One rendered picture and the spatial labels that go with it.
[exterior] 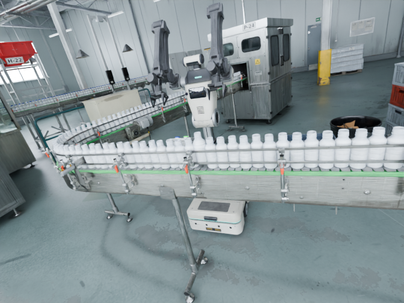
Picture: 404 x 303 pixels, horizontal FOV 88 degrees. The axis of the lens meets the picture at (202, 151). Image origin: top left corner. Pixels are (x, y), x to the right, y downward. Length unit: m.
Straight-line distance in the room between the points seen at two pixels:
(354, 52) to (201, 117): 9.05
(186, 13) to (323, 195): 13.44
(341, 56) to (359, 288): 9.14
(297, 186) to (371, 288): 1.05
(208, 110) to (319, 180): 1.03
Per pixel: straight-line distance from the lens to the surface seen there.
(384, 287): 1.99
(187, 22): 14.00
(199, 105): 1.76
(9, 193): 3.93
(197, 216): 2.05
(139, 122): 2.54
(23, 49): 7.60
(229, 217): 1.95
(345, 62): 10.37
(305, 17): 13.03
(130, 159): 1.34
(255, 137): 1.01
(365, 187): 1.12
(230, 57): 4.89
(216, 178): 1.11
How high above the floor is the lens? 1.53
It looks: 23 degrees down
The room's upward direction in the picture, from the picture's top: 11 degrees counter-clockwise
